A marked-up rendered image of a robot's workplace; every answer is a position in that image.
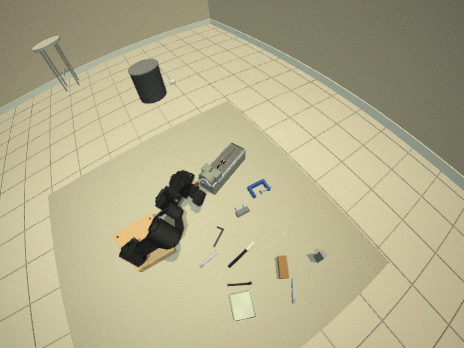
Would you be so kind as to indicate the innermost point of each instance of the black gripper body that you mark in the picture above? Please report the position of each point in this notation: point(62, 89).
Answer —
point(197, 195)

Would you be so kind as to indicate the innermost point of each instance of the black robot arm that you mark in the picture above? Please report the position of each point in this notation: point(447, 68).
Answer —
point(160, 233)

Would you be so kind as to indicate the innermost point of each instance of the blue c-shaped block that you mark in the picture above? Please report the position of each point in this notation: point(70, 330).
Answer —
point(250, 187)

